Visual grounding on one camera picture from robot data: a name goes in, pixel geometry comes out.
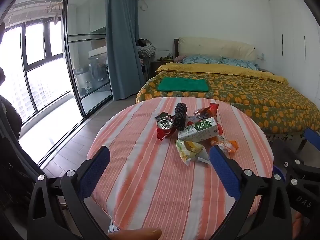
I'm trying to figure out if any blue grey curtain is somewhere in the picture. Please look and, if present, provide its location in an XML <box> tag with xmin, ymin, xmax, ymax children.
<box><xmin>105</xmin><ymin>0</ymin><xmax>140</xmax><ymax>100</ymax></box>

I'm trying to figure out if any yellow green snack packet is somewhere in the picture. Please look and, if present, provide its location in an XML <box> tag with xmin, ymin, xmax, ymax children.
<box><xmin>176</xmin><ymin>140</ymin><xmax>211</xmax><ymax>166</ymax></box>

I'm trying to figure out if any yellow dotted blanket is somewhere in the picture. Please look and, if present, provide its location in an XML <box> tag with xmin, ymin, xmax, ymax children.
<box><xmin>156</xmin><ymin>62</ymin><xmax>288</xmax><ymax>84</ymax></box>

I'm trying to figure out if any dark wooden nightstand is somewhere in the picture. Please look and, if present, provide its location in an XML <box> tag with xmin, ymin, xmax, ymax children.
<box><xmin>151</xmin><ymin>59</ymin><xmax>173</xmax><ymax>73</ymax></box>

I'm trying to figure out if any dark wooden bed leg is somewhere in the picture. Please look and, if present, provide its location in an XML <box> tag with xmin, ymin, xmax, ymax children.
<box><xmin>297</xmin><ymin>130</ymin><xmax>308</xmax><ymax>153</ymax></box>

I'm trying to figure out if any washing machine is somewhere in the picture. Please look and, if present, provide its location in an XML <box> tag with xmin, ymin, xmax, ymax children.
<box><xmin>89</xmin><ymin>54</ymin><xmax>108</xmax><ymax>82</ymax></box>

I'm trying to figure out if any cream headboard cushion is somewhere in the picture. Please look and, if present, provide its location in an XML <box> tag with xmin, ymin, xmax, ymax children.
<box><xmin>178</xmin><ymin>37</ymin><xmax>257</xmax><ymax>62</ymax></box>

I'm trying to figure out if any blue floral pillow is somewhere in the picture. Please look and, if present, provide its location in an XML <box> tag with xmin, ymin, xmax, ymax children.
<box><xmin>181</xmin><ymin>55</ymin><xmax>223</xmax><ymax>65</ymax></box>
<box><xmin>221</xmin><ymin>58</ymin><xmax>259</xmax><ymax>70</ymax></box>

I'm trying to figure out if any green and white milk carton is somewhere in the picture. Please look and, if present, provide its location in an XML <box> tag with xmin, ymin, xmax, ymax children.
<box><xmin>177</xmin><ymin>117</ymin><xmax>220</xmax><ymax>142</ymax></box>

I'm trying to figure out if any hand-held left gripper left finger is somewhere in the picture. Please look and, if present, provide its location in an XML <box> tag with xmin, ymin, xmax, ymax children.
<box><xmin>27</xmin><ymin>145</ymin><xmax>110</xmax><ymax>240</ymax></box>

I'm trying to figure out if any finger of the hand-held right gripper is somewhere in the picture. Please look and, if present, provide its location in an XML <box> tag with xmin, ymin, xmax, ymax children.
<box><xmin>284</xmin><ymin>159</ymin><xmax>320</xmax><ymax>182</ymax></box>
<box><xmin>303</xmin><ymin>128</ymin><xmax>320</xmax><ymax>153</ymax></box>

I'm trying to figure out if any ceiling drying rack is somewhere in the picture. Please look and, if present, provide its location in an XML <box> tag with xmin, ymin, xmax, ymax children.
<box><xmin>10</xmin><ymin>0</ymin><xmax>63</xmax><ymax>27</ymax></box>

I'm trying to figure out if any person's left hand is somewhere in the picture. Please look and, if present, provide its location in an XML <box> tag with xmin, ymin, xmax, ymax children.
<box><xmin>107</xmin><ymin>227</ymin><xmax>162</xmax><ymax>240</ymax></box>

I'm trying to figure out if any white wardrobe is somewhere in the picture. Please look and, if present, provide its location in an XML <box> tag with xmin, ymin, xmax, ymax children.
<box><xmin>269</xmin><ymin>0</ymin><xmax>320</xmax><ymax>90</ymax></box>

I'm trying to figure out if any orange striped tablecloth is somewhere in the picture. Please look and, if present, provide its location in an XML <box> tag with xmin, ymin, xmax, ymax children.
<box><xmin>86</xmin><ymin>97</ymin><xmax>275</xmax><ymax>240</ymax></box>

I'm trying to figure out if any black spiky roller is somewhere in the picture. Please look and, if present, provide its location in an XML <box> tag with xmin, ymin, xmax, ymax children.
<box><xmin>174</xmin><ymin>103</ymin><xmax>188</xmax><ymax>132</ymax></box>

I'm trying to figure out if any pile of clothes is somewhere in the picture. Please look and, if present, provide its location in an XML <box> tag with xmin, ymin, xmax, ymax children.
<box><xmin>137</xmin><ymin>39</ymin><xmax>157</xmax><ymax>58</ymax></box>

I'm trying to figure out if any green folded towel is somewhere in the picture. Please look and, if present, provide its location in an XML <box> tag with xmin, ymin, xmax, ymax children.
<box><xmin>157</xmin><ymin>77</ymin><xmax>209</xmax><ymax>92</ymax></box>

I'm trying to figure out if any orange snack packet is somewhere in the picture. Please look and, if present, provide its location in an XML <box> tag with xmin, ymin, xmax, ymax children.
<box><xmin>210</xmin><ymin>135</ymin><xmax>239</xmax><ymax>153</ymax></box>

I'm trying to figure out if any black framed window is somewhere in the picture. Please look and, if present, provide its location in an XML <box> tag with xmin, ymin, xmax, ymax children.
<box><xmin>0</xmin><ymin>17</ymin><xmax>73</xmax><ymax>127</ymax></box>

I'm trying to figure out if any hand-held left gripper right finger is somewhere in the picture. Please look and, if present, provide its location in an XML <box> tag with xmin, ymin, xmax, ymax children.
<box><xmin>209</xmin><ymin>145</ymin><xmax>293</xmax><ymax>240</ymax></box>

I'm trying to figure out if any red snack wrapper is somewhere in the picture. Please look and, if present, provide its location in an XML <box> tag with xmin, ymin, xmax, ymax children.
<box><xmin>194</xmin><ymin>103</ymin><xmax>220</xmax><ymax>118</ymax></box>

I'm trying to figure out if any crushed red drink can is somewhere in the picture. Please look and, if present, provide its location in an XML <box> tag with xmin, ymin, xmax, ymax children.
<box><xmin>156</xmin><ymin>117</ymin><xmax>175</xmax><ymax>140</ymax></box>

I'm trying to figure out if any bed with pumpkin quilt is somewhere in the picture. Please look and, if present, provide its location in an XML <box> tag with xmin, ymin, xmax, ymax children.
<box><xmin>136</xmin><ymin>70</ymin><xmax>320</xmax><ymax>134</ymax></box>

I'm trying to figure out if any glass sliding door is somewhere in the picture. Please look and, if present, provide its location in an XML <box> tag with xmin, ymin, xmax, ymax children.
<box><xmin>62</xmin><ymin>0</ymin><xmax>113</xmax><ymax>119</ymax></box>

